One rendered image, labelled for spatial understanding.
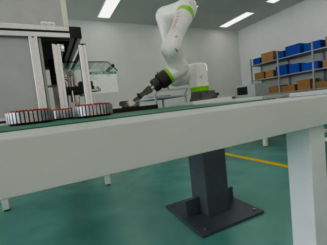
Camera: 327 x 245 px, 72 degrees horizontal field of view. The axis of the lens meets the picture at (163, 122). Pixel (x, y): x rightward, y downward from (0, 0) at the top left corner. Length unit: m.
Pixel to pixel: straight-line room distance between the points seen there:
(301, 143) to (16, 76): 0.93
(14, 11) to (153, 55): 6.40
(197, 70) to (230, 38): 7.99
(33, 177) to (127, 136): 0.09
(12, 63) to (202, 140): 0.85
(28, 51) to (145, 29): 6.64
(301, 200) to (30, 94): 0.92
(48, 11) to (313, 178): 1.14
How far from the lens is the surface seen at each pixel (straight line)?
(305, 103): 0.43
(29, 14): 1.21
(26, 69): 1.02
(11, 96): 1.01
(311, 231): 0.58
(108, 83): 6.77
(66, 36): 1.04
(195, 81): 1.50
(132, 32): 7.36
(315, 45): 7.28
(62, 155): 0.23
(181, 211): 1.70
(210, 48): 8.71
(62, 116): 0.82
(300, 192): 0.56
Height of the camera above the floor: 0.76
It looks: 4 degrees down
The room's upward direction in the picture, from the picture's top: 6 degrees counter-clockwise
